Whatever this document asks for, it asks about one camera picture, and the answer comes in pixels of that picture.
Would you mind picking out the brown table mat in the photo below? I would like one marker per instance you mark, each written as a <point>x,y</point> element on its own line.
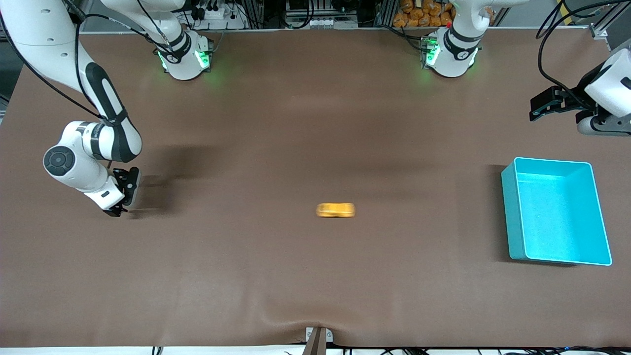
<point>315,148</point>

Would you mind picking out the white power strip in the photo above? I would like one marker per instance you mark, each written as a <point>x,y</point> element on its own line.
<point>217,12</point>

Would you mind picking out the yellow toy beetle car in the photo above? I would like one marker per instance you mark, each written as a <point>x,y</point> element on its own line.
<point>335,210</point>

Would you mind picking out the pile of orange toys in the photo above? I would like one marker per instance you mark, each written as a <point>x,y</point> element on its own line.
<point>419,15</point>

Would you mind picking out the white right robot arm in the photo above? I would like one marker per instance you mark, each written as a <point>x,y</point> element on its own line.
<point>39,29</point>

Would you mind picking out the teal plastic bin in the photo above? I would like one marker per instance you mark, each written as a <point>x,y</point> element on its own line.
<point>562,217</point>

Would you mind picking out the aluminium frame rail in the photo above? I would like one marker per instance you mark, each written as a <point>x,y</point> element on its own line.
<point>599,30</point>

